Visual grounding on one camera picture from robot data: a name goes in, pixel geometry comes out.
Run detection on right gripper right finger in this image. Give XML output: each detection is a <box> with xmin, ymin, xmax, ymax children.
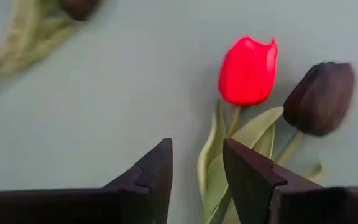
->
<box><xmin>223</xmin><ymin>138</ymin><xmax>358</xmax><ymax>224</ymax></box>

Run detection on dark purple artificial tulip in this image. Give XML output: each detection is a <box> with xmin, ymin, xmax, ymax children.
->
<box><xmin>0</xmin><ymin>0</ymin><xmax>102</xmax><ymax>103</ymax></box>
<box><xmin>273</xmin><ymin>61</ymin><xmax>357</xmax><ymax>183</ymax></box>

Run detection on green table mat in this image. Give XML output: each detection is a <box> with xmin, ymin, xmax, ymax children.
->
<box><xmin>0</xmin><ymin>0</ymin><xmax>358</xmax><ymax>224</ymax></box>

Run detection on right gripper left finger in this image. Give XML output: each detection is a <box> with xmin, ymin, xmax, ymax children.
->
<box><xmin>0</xmin><ymin>138</ymin><xmax>173</xmax><ymax>224</ymax></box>

